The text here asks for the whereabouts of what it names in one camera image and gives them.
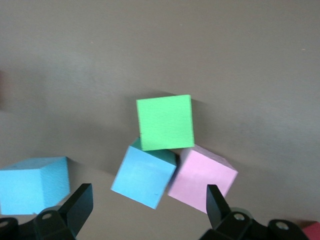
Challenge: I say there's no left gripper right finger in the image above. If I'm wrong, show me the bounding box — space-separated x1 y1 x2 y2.
199 184 312 240

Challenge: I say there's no red foam cube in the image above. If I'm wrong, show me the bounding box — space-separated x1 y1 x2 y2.
301 221 320 240
0 69 8 111

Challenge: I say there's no green foam cube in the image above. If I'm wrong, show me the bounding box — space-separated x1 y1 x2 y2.
136 94 195 152

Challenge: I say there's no pink foam cube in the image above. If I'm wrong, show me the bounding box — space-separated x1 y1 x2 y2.
166 144 239 215

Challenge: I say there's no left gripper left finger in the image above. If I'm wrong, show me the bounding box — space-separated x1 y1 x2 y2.
0 183 95 240

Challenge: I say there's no brown table cover mat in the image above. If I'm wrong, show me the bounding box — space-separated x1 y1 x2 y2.
0 0 320 240

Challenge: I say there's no blue foam cube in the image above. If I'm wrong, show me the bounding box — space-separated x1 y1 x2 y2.
110 137 178 210
0 156 71 216

